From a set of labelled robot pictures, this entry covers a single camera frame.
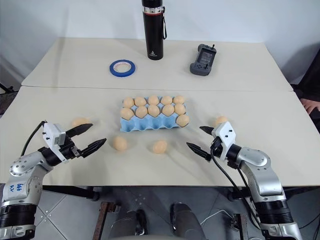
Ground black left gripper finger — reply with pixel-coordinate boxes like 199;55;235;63
65;123;94;138
77;138;108;158

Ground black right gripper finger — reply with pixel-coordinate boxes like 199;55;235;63
186;142;212;162
199;126;214;137

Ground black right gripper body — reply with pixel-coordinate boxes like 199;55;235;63
210;137;224;159

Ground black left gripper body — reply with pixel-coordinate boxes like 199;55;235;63
58;135;83;160

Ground blue egg tray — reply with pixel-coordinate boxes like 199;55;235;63
119;98;187;133

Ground bystander bare hand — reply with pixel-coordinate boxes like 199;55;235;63
300;98;320;114

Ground grey handheld remote controller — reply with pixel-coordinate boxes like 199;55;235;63
188;43;218;76

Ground blue tape roll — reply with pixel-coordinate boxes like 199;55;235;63
108;59;137;78

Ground dark rounded robot leg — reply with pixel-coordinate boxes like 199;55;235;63
169;201;204;240
121;208;149;237

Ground rusty brown metal bar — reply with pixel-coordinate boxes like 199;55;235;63
231;212;249;240
95;201;121;240

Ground dark stand legs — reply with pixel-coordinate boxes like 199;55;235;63
0;56;24;116

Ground dark bystander clothing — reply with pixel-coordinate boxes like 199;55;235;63
291;41;320;101

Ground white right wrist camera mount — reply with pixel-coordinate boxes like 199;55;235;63
211;121;237;161

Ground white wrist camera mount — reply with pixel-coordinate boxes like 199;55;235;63
41;121;70;165
211;121;237;161

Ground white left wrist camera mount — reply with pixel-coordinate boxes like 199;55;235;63
41;121;70;165

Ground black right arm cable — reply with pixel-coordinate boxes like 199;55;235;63
210;147;262;228

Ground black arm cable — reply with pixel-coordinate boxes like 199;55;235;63
20;120;48;156
210;147;262;228

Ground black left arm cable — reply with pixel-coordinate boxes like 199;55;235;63
20;120;48;156

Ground black table frame bar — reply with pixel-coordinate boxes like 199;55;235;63
42;185;101;202
227;186;254;201

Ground white floor cable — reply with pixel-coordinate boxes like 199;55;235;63
201;209;235;227

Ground black thermos bottle with strap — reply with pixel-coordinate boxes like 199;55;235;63
142;0;167;61

